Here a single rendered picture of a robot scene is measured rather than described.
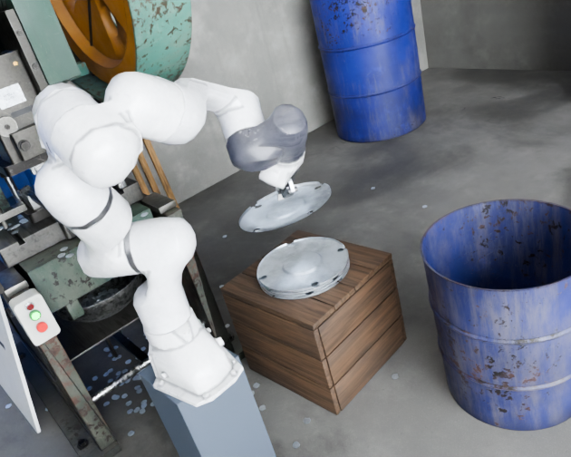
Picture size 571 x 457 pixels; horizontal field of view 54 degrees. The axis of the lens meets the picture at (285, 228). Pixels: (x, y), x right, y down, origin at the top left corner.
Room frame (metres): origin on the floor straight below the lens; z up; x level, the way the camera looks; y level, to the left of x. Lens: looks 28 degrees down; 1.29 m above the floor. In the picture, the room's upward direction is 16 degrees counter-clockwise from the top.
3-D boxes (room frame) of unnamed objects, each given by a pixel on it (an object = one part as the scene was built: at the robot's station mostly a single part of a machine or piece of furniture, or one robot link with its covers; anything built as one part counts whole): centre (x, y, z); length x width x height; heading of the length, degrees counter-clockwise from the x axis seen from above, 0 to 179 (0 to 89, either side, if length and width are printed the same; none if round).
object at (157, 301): (1.06, 0.28, 0.71); 0.18 x 0.11 x 0.25; 77
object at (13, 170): (1.70, 0.68, 0.86); 0.20 x 0.16 x 0.05; 123
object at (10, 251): (1.69, 0.68, 0.68); 0.45 x 0.30 x 0.06; 123
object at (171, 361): (1.03, 0.29, 0.52); 0.22 x 0.19 x 0.14; 36
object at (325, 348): (1.48, -0.02, 0.18); 0.40 x 0.38 x 0.35; 39
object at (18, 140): (1.66, 0.66, 1.04); 0.17 x 0.15 x 0.30; 33
